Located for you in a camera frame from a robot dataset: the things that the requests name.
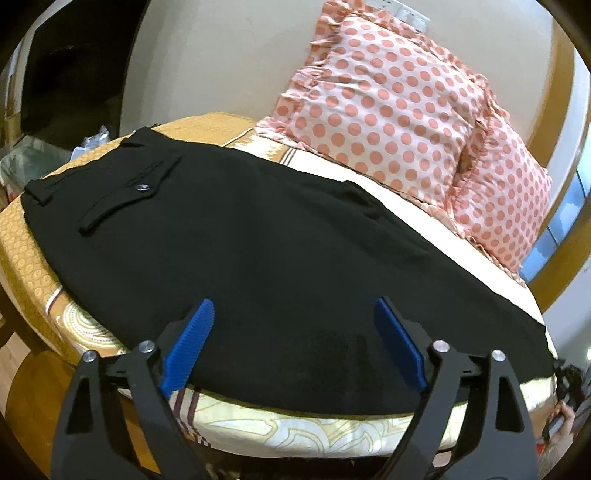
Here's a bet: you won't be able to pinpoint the polka dot pillow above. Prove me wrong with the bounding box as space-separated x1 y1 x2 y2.
431 113 552 283
256 1 498 210

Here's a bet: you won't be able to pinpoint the dark doorway opening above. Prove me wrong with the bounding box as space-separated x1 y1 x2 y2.
19 1 149 149

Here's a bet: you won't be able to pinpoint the white wall switch plate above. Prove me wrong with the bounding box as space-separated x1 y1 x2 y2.
375 0 431 33

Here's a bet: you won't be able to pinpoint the polka dot pillow upper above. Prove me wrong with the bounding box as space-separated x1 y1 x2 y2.
256 1 498 210

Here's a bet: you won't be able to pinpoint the blue glass window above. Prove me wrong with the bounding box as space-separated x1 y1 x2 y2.
520 167 590 283

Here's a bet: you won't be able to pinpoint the wooden bed frame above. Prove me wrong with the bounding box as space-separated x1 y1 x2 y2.
0 276 160 480

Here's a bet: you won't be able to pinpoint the yellow patterned bedsheet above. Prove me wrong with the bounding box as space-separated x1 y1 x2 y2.
1 113 555 458

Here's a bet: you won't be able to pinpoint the black pants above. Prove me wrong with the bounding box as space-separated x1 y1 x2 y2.
21 128 553 416

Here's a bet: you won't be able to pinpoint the person's right hand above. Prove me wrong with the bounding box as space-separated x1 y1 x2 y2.
537 400 576 465

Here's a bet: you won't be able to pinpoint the clear plastic storage bin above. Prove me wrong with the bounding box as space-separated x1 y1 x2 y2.
1 136 71 194

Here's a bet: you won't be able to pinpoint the polka dot pillow lower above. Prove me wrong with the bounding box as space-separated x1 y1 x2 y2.
431 113 552 283

